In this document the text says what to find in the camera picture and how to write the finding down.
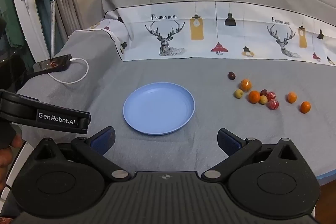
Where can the small orange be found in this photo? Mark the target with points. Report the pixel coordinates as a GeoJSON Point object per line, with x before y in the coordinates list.
{"type": "Point", "coordinates": [305, 107]}
{"type": "Point", "coordinates": [254, 97]}

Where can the red fruit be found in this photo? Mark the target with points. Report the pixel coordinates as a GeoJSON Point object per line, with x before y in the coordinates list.
{"type": "Point", "coordinates": [273, 104]}
{"type": "Point", "coordinates": [271, 95]}

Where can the white door frame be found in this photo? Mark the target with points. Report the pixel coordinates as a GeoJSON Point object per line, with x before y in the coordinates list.
{"type": "Point", "coordinates": [23, 3]}

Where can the person's left hand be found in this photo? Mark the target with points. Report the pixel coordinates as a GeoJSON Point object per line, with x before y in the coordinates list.
{"type": "Point", "coordinates": [6, 161]}

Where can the plastic-wrapped orange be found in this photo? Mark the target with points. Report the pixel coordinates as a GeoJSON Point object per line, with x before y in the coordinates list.
{"type": "Point", "coordinates": [246, 85]}
{"type": "Point", "coordinates": [292, 97]}

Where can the blue plate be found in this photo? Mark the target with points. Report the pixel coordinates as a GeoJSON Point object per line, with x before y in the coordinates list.
{"type": "Point", "coordinates": [159, 109]}

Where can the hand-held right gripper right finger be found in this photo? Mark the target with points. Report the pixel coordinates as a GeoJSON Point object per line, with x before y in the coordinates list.
{"type": "Point", "coordinates": [229, 141]}

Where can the dark red jujube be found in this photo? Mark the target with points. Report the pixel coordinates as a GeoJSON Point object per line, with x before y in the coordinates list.
{"type": "Point", "coordinates": [263, 92]}
{"type": "Point", "coordinates": [231, 75]}

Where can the black smartphone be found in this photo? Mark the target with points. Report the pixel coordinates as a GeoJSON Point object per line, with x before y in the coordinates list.
{"type": "Point", "coordinates": [52, 63]}

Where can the teal curtain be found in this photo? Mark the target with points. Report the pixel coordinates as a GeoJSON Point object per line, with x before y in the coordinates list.
{"type": "Point", "coordinates": [42, 16]}

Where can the small green fruit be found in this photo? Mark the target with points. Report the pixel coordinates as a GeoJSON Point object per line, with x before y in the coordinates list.
{"type": "Point", "coordinates": [238, 93]}
{"type": "Point", "coordinates": [263, 100]}

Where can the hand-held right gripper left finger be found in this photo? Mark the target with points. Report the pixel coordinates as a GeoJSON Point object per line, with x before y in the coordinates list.
{"type": "Point", "coordinates": [101, 140]}

